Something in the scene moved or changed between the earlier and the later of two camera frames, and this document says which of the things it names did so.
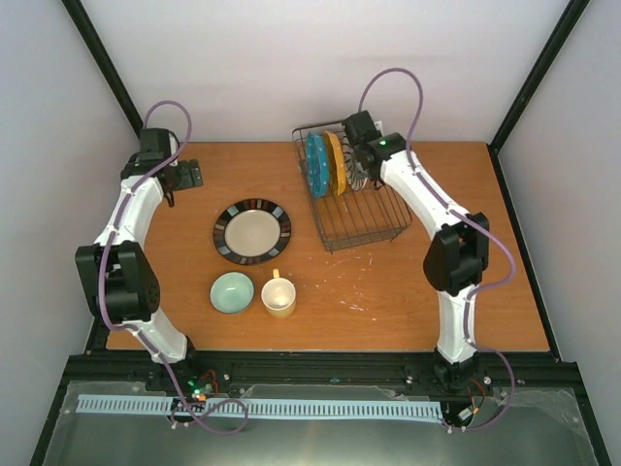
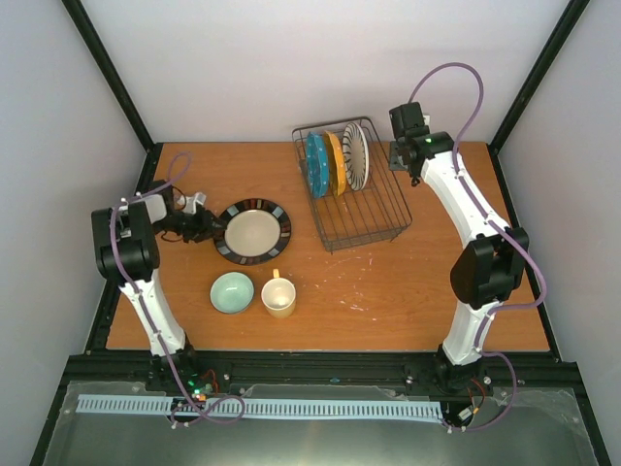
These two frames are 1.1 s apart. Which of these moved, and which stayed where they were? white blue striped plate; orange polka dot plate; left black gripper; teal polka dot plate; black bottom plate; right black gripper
Moved: left black gripper; right black gripper
Stayed: white blue striped plate; black bottom plate; teal polka dot plate; orange polka dot plate
